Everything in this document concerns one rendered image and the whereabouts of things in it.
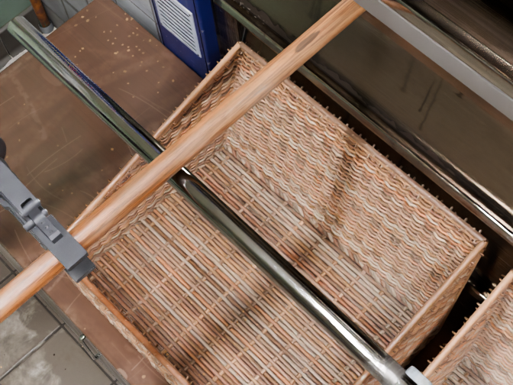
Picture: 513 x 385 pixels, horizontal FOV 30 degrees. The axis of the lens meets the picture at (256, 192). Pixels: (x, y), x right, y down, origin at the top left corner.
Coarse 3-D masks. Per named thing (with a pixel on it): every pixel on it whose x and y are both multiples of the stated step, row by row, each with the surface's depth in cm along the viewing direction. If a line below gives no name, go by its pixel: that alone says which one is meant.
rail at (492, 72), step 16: (384, 0) 97; (400, 0) 95; (416, 0) 95; (416, 16) 95; (432, 16) 94; (432, 32) 94; (448, 32) 93; (464, 32) 93; (448, 48) 94; (464, 48) 92; (480, 48) 92; (480, 64) 92; (496, 64) 91; (496, 80) 91; (512, 80) 90; (512, 96) 91
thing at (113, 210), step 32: (352, 0) 123; (320, 32) 122; (288, 64) 120; (256, 96) 119; (192, 128) 117; (224, 128) 118; (160, 160) 115; (128, 192) 113; (96, 224) 112; (32, 288) 110; (0, 320) 109
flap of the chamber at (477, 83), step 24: (360, 0) 100; (432, 0) 98; (456, 0) 98; (480, 0) 98; (504, 0) 99; (408, 24) 96; (480, 24) 97; (504, 24) 97; (432, 48) 96; (504, 48) 95; (456, 72) 95; (480, 96) 95; (504, 96) 92
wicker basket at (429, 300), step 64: (256, 64) 164; (256, 128) 175; (320, 128) 161; (256, 192) 182; (320, 192) 171; (384, 192) 158; (128, 256) 177; (192, 256) 176; (320, 256) 175; (384, 256) 167; (448, 256) 154; (128, 320) 157; (192, 320) 171; (256, 320) 170; (384, 320) 169; (192, 384) 166; (256, 384) 165; (320, 384) 164
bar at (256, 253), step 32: (32, 32) 129; (64, 64) 126; (96, 96) 124; (128, 128) 121; (192, 192) 117; (224, 224) 114; (256, 256) 112; (288, 288) 110; (320, 320) 109; (352, 352) 107; (384, 352) 106; (384, 384) 105; (416, 384) 104
